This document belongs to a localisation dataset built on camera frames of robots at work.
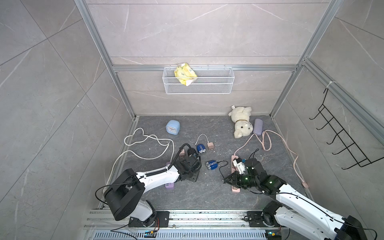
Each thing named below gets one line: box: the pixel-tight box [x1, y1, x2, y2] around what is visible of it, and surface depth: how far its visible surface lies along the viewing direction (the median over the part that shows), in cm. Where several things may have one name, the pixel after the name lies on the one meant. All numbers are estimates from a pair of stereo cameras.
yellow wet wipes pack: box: [174, 62, 198, 87], surface depth 88 cm
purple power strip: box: [165, 182, 174, 190], surface depth 84 cm
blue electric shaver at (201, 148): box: [196, 143, 206, 153], surface depth 100 cm
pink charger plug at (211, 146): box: [207, 142, 215, 151], surface depth 102 cm
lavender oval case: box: [253, 118, 263, 136], surface depth 112 cm
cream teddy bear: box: [228, 105, 253, 139], surface depth 109 cm
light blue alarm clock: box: [165, 119, 181, 136], surface depth 107 cm
